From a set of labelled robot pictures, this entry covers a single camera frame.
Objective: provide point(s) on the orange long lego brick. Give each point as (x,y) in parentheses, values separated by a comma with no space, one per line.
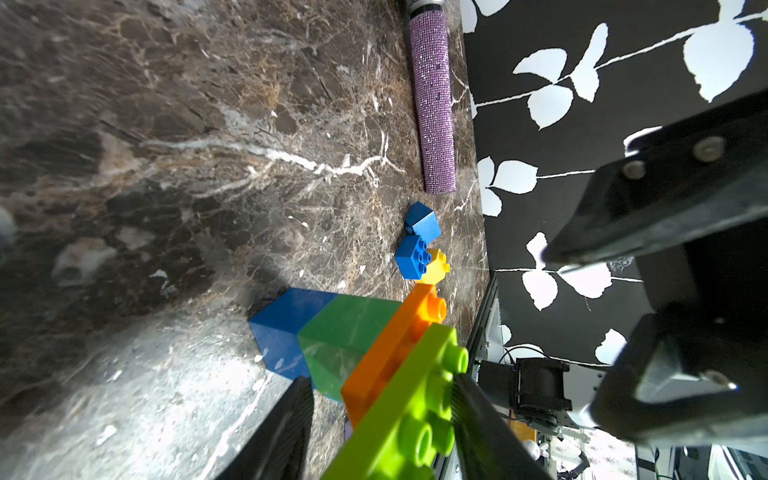
(421,308)

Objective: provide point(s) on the lime green long lego brick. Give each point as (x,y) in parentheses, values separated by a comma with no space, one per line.
(410,422)

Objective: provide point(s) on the blue square lego brick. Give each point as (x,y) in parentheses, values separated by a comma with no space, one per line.
(276,327)

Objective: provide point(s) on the purple glitter microphone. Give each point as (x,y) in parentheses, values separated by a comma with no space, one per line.
(433,96)

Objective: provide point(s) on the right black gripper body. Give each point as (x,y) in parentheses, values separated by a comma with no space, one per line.
(689,205)

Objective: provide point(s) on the yellow square lego brick right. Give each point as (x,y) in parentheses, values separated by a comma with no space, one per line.
(437,269)

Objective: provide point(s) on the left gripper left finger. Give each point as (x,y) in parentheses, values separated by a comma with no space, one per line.
(278,448)

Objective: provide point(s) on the dark green square lego brick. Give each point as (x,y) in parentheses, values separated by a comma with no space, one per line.
(340,331)

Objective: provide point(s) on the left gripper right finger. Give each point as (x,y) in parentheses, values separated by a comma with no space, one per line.
(487,448)

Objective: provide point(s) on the blue lego brick pair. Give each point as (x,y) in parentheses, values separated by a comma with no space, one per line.
(421,227)

